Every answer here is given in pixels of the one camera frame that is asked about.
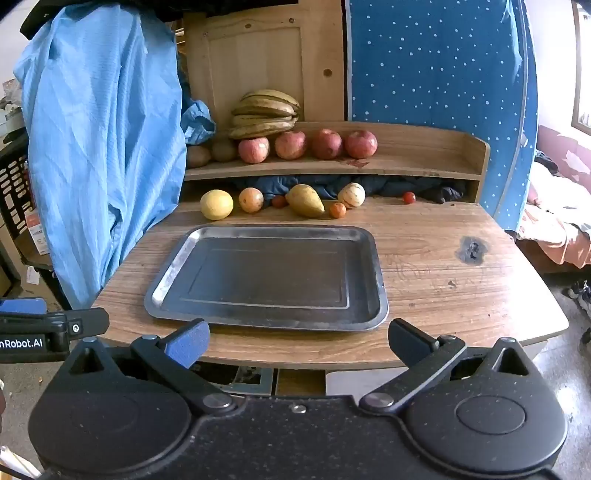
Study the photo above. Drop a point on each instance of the metal tray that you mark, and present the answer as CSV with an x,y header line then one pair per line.
x,y
272,277

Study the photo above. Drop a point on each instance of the black plastic crate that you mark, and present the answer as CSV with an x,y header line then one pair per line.
x,y
14,194

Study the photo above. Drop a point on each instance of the striped pepino melon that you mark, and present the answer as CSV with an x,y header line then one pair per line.
x,y
352,195

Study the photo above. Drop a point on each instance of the red and white box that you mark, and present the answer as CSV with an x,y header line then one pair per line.
x,y
37,233

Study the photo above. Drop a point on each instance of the brown kiwi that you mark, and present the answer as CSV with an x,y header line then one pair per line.
x,y
198,157
224,151

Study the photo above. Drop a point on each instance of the window frame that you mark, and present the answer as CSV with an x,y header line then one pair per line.
x,y
581,69

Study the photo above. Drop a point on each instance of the wooden shelf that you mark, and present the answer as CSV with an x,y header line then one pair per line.
x,y
415,147

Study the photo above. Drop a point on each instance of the small tangerine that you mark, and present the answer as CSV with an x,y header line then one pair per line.
x,y
337,210

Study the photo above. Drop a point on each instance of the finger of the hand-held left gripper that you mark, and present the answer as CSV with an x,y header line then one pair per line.
x,y
87,321
23,305

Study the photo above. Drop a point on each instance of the banana bunch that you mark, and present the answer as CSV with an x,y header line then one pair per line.
x,y
265,110

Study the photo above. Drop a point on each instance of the cherry tomato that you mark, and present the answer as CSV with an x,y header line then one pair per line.
x,y
278,201
409,197

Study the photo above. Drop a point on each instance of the shoes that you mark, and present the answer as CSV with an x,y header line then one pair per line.
x,y
581,297

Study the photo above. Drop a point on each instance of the yellow pear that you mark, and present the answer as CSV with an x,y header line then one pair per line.
x,y
304,201

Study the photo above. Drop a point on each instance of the red apple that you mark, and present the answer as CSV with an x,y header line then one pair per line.
x,y
291,145
253,150
327,144
361,144

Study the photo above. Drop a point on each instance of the wooden board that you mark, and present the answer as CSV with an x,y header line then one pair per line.
x,y
258,60

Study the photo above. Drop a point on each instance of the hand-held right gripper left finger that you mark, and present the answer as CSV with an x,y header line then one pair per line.
x,y
191,344

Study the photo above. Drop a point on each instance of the light blue cloth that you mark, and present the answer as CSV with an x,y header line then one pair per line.
x,y
92,138

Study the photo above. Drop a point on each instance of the orange round fruit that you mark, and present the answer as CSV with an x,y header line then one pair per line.
x,y
250,200

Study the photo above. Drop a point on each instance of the blue polka dot mattress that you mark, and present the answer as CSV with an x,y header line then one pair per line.
x,y
438,69

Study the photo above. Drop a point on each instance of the yellow round fruit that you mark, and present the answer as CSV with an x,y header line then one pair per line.
x,y
216,205

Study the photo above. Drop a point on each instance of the blue plastic bag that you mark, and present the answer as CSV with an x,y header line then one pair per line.
x,y
198,122

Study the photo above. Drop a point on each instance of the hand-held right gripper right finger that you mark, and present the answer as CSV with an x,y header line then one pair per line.
x,y
411,341

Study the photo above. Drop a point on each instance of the pink bedding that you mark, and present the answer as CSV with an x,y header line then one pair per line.
x,y
558,217

